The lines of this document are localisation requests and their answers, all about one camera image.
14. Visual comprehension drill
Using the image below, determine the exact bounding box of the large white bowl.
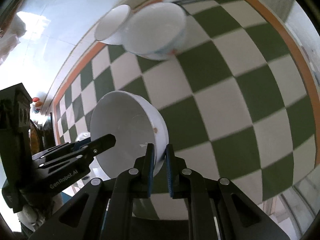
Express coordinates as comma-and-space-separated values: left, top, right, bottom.
90, 90, 169, 178

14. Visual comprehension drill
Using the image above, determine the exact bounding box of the dark rimmed white bowl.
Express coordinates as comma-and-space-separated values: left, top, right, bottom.
94, 4, 132, 45

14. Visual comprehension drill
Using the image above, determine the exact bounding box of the blue floral white bowl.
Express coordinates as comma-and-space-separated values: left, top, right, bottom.
123, 2, 187, 61

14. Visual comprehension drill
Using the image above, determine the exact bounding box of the green white checkered mat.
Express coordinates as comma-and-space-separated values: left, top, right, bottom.
55, 0, 319, 204

